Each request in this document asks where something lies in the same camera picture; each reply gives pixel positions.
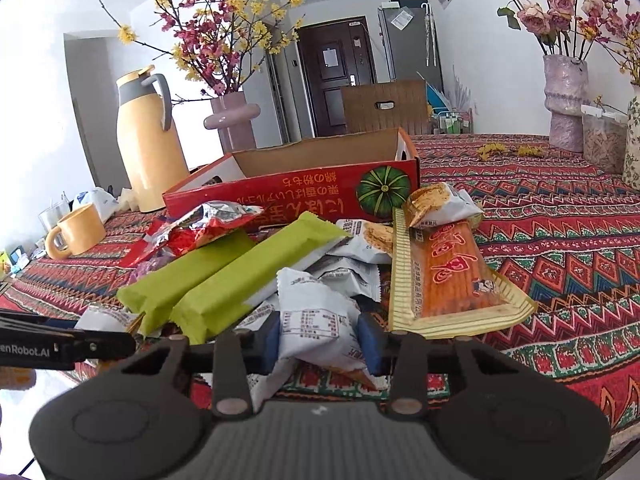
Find floral white vase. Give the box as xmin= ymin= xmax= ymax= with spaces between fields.
xmin=623 ymin=94 xmax=640 ymax=191

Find patterned red tablecloth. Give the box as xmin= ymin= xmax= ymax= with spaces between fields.
xmin=1 ymin=134 xmax=639 ymax=438

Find yellow thermos jug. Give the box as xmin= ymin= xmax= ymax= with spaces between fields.
xmin=116 ymin=65 xmax=190 ymax=212

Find red cardboard pumpkin box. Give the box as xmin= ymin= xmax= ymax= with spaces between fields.
xmin=163 ymin=127 xmax=420 ymax=226

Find pink ring vase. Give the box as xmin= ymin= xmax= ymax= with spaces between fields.
xmin=203 ymin=91 xmax=260 ymax=154

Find dark brown door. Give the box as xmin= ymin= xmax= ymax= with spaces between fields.
xmin=298 ymin=16 xmax=375 ymax=136

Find orange gold snack pack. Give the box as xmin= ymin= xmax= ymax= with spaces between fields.
xmin=387 ymin=209 xmax=537 ymax=339

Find grey refrigerator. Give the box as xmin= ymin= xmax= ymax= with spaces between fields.
xmin=378 ymin=0 xmax=442 ymax=91

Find white snack packet front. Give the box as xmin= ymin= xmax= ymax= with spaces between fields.
xmin=239 ymin=268 xmax=388 ymax=411

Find textured pink vase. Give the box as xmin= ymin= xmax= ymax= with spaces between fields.
xmin=544 ymin=54 xmax=589 ymax=153

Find white packet biscuit picture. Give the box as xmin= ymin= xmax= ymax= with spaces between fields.
xmin=329 ymin=219 xmax=394 ymax=264

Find white plastic bag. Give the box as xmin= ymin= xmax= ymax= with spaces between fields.
xmin=73 ymin=188 xmax=119 ymax=223

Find clear jar of seeds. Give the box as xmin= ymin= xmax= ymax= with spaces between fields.
xmin=582 ymin=105 xmax=627 ymax=174

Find yellow ceramic mug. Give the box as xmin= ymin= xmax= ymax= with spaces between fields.
xmin=44 ymin=204 xmax=106 ymax=260

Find dried pink roses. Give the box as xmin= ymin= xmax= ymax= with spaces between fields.
xmin=497 ymin=0 xmax=627 ymax=61

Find red yellow blossom branches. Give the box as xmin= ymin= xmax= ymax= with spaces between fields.
xmin=115 ymin=0 xmax=305 ymax=99

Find red silver snack packet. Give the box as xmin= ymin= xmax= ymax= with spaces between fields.
xmin=119 ymin=200 xmax=265 ymax=268

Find green snack bar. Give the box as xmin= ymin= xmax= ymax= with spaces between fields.
xmin=169 ymin=212 xmax=348 ymax=344
xmin=116 ymin=230 xmax=255 ymax=336

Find gloved left hand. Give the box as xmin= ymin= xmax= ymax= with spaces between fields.
xmin=0 ymin=367 xmax=37 ymax=391

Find wooden chair back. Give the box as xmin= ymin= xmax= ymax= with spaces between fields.
xmin=341 ymin=80 xmax=431 ymax=136

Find orange white small packet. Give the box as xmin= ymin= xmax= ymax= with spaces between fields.
xmin=402 ymin=182 xmax=484 ymax=230

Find fallen yellow petals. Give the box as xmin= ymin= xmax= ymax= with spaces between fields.
xmin=476 ymin=143 xmax=546 ymax=160

